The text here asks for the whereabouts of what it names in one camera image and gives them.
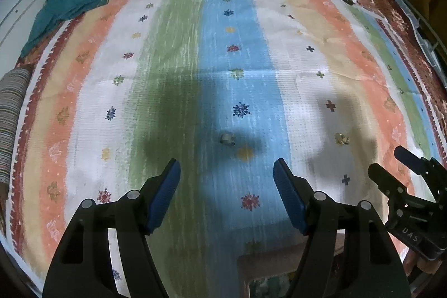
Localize wide silver ring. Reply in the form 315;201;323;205
219;132;237;147

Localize person's right hand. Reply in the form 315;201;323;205
405;245;441;279

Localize striped pastel woven blanket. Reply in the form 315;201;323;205
0;0;447;298

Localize striped pillow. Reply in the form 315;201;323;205
0;68;32;185

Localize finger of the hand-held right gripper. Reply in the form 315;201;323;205
394;145;447;201
368;163;437;225

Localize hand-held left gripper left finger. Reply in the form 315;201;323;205
42;158;181;298

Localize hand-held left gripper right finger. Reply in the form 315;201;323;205
273;158;409;298

